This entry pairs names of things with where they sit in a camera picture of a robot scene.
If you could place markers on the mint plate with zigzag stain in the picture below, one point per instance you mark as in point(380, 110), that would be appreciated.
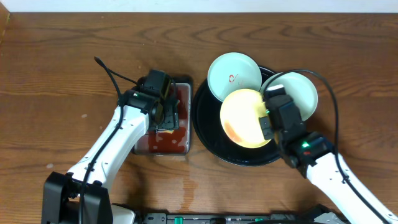
point(300, 88)

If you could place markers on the round black tray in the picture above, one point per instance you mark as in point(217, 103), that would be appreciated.
point(205, 112)

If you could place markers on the green and yellow sponge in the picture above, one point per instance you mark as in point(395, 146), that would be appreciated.
point(164, 131)

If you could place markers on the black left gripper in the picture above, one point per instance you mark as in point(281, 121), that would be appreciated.
point(170, 115)

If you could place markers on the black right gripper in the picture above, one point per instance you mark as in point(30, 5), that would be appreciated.
point(264, 129)

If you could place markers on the yellow plate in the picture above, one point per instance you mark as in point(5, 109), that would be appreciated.
point(239, 115)

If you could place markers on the rectangular tray with red water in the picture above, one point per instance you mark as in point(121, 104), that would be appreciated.
point(177, 143)

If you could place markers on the mint plate with loop stain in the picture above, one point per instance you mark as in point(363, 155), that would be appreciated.
point(233, 71)

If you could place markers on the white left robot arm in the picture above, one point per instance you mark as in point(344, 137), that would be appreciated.
point(82, 194)

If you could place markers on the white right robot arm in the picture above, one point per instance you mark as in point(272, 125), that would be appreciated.
point(318, 160)

